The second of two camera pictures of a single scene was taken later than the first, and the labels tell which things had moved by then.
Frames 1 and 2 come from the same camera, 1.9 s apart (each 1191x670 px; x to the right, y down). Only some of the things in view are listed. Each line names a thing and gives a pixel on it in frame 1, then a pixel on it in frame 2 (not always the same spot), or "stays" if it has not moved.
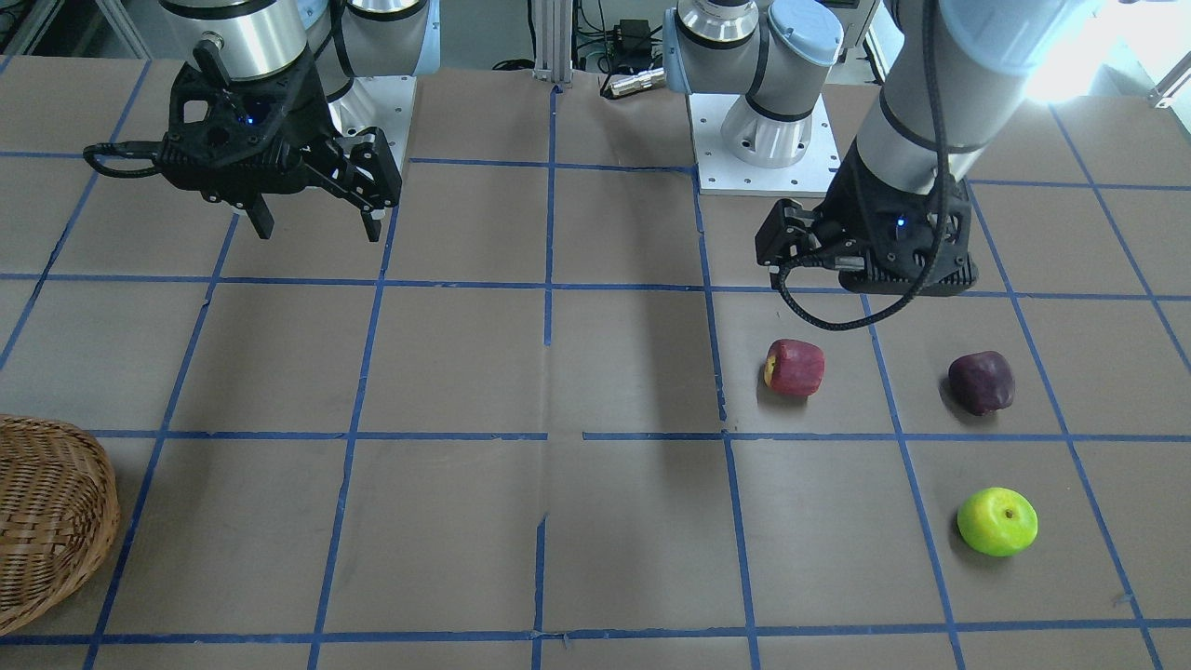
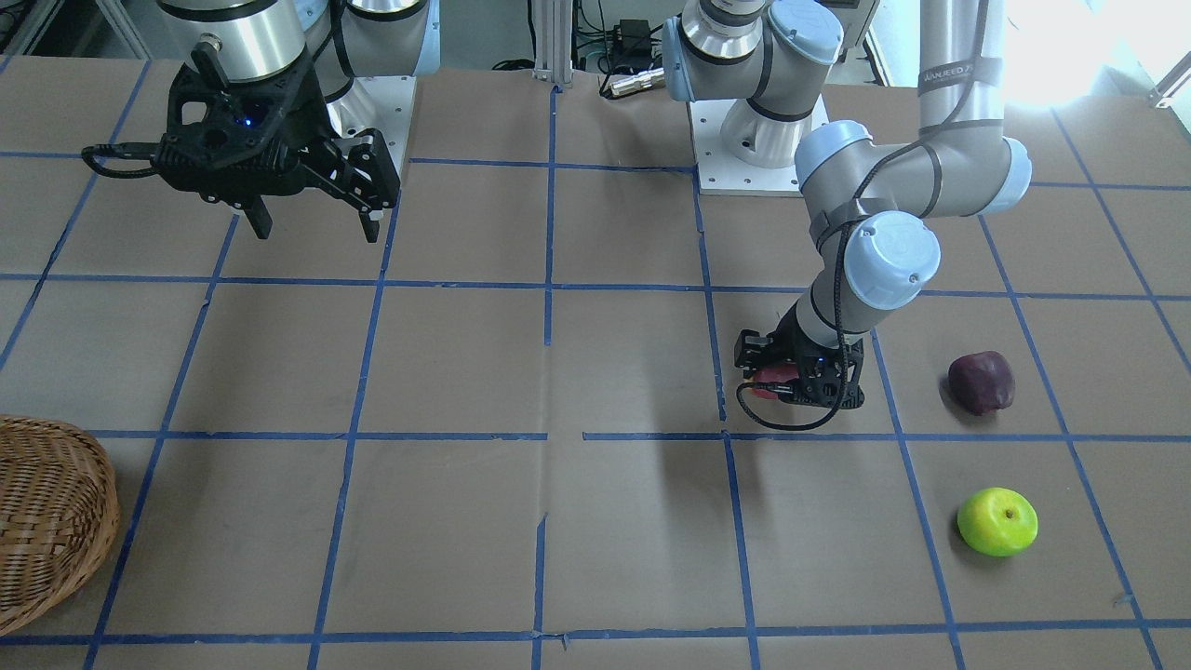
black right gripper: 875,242 to 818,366
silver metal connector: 654,78 stays
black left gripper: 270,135 stays
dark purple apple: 982,381 stays
